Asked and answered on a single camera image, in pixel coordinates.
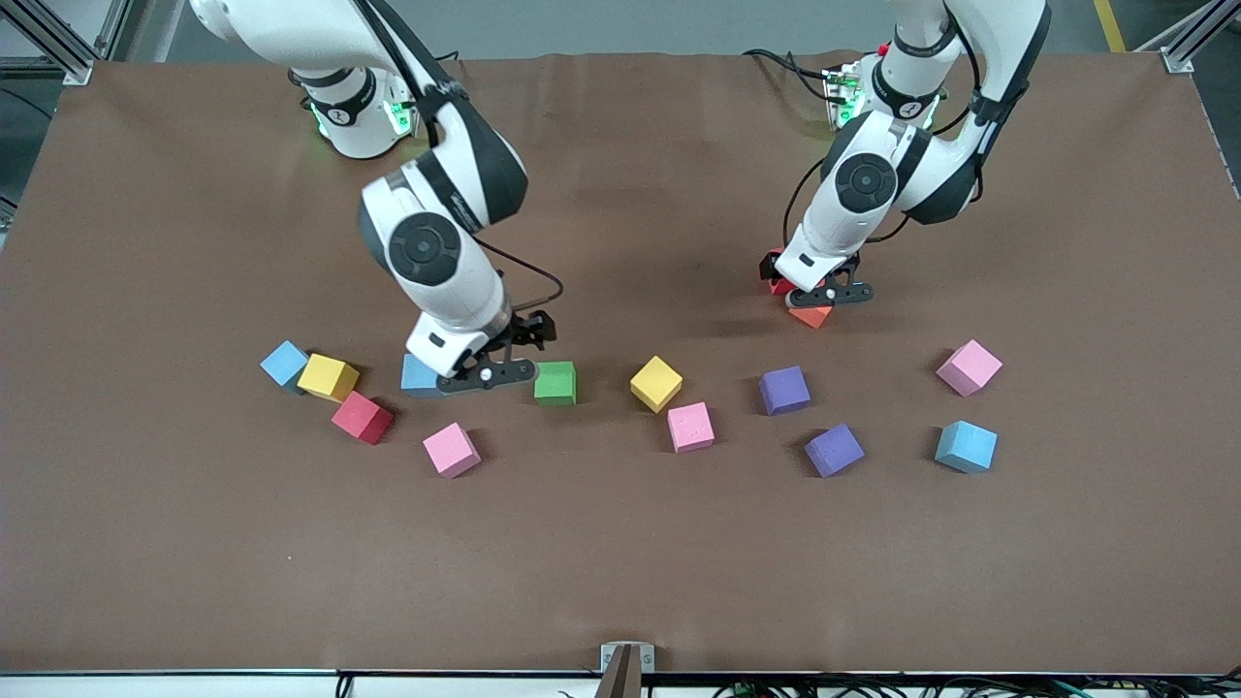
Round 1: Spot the red foam block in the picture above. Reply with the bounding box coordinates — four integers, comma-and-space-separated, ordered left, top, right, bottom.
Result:
331, 390, 396, 446
759, 247, 825, 297

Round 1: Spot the blue foam block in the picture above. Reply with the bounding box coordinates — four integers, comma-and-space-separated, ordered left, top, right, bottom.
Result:
400, 353, 449, 399
935, 420, 999, 475
259, 339, 311, 391

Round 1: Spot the green foam block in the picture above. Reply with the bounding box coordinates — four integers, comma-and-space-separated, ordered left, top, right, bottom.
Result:
533, 361, 578, 406

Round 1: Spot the pink foam block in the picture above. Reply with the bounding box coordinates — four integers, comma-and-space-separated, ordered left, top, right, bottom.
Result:
936, 339, 1004, 397
423, 423, 483, 480
667, 401, 716, 455

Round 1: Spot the yellow foam block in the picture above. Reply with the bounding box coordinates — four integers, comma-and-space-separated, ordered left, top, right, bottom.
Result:
297, 353, 361, 403
629, 355, 684, 414

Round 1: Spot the purple foam block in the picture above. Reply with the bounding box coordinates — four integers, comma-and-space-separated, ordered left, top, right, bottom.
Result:
758, 365, 811, 417
804, 423, 866, 479

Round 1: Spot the brown table mat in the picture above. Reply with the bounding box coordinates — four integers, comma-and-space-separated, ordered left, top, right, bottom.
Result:
0, 50, 1241, 677

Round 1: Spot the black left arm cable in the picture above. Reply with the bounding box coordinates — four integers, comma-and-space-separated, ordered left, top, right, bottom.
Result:
783, 0, 1000, 251

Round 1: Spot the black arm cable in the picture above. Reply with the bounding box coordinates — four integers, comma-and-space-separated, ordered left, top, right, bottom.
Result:
783, 0, 1000, 251
354, 0, 566, 313

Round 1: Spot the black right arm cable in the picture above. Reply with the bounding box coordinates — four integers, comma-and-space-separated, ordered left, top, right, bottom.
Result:
354, 0, 566, 313

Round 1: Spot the black base cable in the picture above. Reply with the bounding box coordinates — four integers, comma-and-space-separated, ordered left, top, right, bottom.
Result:
742, 47, 837, 102

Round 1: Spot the metal table edge bracket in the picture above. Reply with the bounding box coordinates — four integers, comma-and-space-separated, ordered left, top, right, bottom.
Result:
598, 641, 657, 698

